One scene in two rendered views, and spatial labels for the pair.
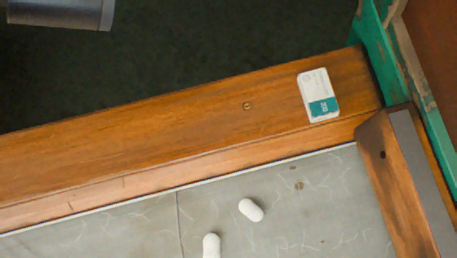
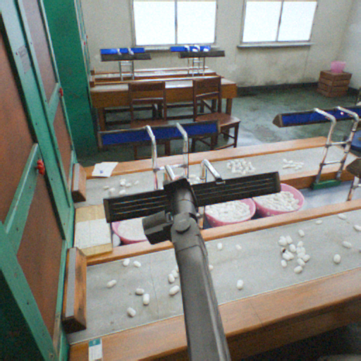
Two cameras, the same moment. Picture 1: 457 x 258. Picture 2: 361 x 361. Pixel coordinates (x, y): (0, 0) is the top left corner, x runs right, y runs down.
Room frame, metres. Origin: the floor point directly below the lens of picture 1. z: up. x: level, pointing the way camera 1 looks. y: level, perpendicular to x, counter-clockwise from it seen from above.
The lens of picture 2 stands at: (0.74, 0.07, 1.62)
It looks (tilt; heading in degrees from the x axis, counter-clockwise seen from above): 32 degrees down; 172
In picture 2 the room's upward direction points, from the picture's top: straight up
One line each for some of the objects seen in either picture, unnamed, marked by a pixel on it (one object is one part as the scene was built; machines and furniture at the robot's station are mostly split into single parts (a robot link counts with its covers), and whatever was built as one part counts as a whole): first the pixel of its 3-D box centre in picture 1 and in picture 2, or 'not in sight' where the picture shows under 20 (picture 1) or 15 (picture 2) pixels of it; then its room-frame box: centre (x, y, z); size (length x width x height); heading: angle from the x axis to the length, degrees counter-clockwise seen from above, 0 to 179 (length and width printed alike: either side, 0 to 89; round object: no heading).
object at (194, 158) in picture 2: not in sight; (216, 166); (-0.93, 0.56, 0.67); 1.81 x 0.12 x 0.19; 98
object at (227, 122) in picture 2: not in sight; (216, 119); (-2.44, 0.95, 0.45); 0.44 x 0.43 x 0.91; 116
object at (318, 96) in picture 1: (317, 95); (95, 350); (0.27, -0.11, 0.77); 0.06 x 0.04 x 0.02; 8
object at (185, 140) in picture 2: not in sight; (166, 170); (-0.53, 0.18, 0.90); 0.20 x 0.19 x 0.45; 98
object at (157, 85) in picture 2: not in sight; (149, 127); (-2.31, 0.16, 0.45); 0.44 x 0.43 x 0.91; 91
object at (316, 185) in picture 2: not in sight; (325, 147); (-0.66, 1.14, 0.90); 0.20 x 0.19 x 0.45; 98
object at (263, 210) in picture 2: not in sight; (276, 202); (-0.40, 0.74, 0.72); 0.27 x 0.27 x 0.10
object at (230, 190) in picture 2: not in sight; (197, 192); (-0.05, 0.24, 1.08); 0.62 x 0.08 x 0.07; 98
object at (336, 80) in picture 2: not in sight; (334, 78); (-4.82, 4.08, 0.32); 0.42 x 0.42 x 0.64; 6
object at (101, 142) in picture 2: not in sight; (161, 132); (-0.61, 0.16, 1.08); 0.62 x 0.08 x 0.07; 98
